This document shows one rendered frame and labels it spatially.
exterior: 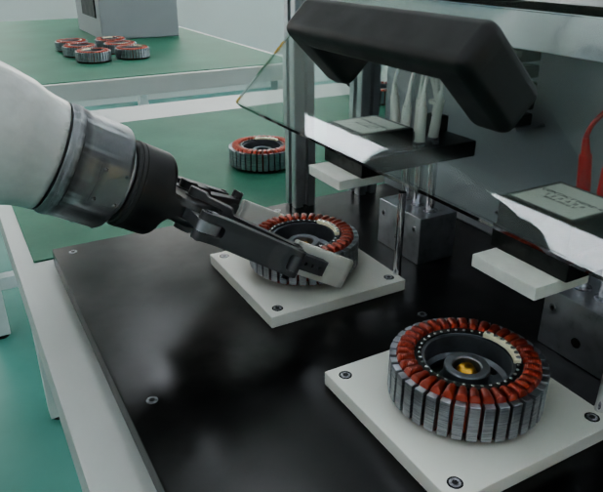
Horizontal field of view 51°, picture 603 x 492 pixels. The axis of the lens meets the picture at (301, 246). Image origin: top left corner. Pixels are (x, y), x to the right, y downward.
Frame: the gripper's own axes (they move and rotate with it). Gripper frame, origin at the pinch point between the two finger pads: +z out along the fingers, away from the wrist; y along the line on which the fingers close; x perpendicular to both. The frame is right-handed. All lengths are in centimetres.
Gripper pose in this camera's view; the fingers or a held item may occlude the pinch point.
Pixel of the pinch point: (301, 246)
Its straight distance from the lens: 65.4
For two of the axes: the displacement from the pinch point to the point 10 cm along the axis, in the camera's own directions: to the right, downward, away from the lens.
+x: 4.3, -8.9, -1.5
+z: 7.6, 2.7, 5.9
